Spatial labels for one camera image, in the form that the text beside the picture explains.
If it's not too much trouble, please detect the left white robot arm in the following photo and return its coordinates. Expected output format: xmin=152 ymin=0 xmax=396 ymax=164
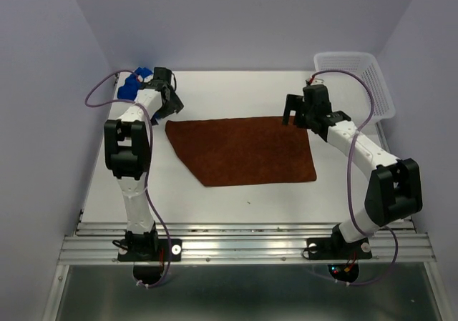
xmin=104 ymin=67 xmax=184 ymax=234

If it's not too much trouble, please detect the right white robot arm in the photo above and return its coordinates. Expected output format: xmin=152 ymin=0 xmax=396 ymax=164
xmin=282 ymin=84 xmax=423 ymax=257

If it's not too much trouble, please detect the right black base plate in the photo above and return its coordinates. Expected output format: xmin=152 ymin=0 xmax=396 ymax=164
xmin=301 ymin=236 xmax=372 ymax=262

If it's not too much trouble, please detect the brown towel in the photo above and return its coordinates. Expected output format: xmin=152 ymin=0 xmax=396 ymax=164
xmin=165 ymin=117 xmax=317 ymax=187

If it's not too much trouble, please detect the white plastic basket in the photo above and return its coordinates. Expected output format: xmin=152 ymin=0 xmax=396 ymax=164
xmin=313 ymin=51 xmax=396 ymax=124

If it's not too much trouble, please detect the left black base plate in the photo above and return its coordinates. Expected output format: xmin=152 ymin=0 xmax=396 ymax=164
xmin=112 ymin=230 xmax=182 ymax=262

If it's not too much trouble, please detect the aluminium mounting rail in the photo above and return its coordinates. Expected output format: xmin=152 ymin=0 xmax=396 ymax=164
xmin=58 ymin=221 xmax=436 ymax=265

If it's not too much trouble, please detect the blue towel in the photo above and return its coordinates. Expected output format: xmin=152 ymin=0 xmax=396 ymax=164
xmin=116 ymin=67 xmax=162 ymax=125

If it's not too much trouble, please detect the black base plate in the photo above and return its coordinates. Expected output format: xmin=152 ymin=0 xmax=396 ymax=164
xmin=301 ymin=236 xmax=372 ymax=262
xmin=112 ymin=230 xmax=182 ymax=262

